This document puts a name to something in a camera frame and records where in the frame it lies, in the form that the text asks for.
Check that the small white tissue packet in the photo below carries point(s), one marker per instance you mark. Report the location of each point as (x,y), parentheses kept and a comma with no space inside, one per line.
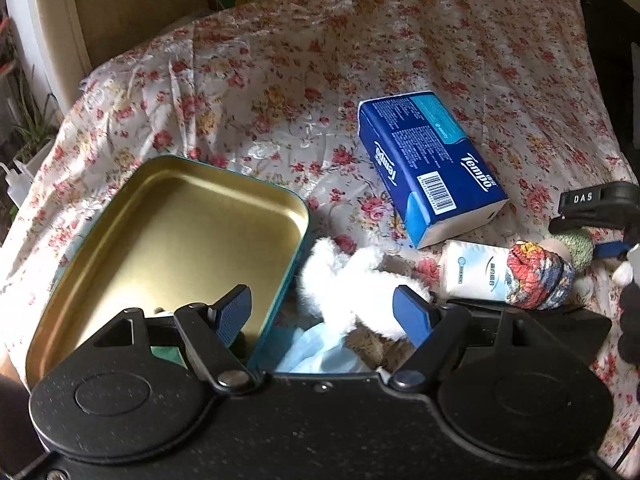
(470,272)

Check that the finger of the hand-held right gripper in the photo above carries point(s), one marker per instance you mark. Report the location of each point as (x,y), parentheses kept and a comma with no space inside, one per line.
(582,221)
(612,251)

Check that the white squeeze bottle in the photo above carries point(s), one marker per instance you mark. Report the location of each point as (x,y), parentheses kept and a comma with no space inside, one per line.
(16,180)

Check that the floral bed sheet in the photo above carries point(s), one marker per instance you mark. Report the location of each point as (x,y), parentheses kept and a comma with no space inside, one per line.
(310,75)

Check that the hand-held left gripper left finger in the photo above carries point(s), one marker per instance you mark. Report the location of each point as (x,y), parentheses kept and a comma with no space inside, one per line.
(235,316)

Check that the gold tin box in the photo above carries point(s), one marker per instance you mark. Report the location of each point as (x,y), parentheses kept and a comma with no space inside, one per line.
(170,240)

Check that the cream headboard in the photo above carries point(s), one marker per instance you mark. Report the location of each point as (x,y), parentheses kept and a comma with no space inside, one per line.
(115,5)

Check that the green knitted ball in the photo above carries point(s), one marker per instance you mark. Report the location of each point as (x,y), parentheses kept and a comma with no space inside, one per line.
(575,247)

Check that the green plush toy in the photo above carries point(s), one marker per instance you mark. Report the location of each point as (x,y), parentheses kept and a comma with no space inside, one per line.
(167,354)

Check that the blue tissue pack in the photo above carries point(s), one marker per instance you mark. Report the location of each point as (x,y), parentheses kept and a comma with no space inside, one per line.
(425,160)

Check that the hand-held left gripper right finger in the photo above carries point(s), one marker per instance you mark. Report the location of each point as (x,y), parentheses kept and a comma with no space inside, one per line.
(411,316)

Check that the white plush toy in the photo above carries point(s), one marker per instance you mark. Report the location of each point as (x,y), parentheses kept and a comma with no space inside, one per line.
(345,285)

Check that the multicolour knitted sock ball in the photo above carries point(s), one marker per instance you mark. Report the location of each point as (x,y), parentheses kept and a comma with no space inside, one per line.
(537,277)

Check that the green potted plant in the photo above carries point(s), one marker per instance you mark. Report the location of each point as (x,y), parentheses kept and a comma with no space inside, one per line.
(30,125)

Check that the blue face mask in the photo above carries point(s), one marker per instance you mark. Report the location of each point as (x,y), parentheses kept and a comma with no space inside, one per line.
(320,355)

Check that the dark cloth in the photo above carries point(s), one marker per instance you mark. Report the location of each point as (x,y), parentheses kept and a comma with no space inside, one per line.
(631,320)

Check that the black box lid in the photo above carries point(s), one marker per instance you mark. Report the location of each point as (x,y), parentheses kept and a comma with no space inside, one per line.
(580,332)

